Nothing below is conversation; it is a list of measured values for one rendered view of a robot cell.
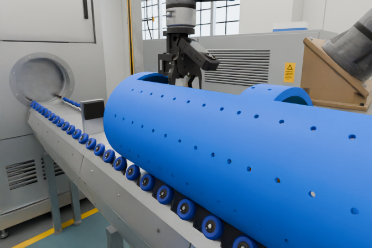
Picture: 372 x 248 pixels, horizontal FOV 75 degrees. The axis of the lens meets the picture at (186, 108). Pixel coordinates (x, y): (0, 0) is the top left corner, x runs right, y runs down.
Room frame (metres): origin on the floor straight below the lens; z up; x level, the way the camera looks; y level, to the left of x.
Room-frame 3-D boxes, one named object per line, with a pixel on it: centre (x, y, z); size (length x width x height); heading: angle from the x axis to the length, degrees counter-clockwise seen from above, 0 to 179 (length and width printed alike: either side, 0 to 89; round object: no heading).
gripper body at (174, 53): (0.64, 0.02, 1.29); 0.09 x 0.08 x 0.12; 43
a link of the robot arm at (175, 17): (0.63, 0.01, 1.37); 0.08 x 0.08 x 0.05
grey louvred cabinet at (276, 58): (2.63, -0.29, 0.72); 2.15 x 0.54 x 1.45; 46
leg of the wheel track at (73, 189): (1.64, 0.84, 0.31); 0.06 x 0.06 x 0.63; 42
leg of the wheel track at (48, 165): (1.55, 0.94, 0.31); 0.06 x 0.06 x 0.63; 42
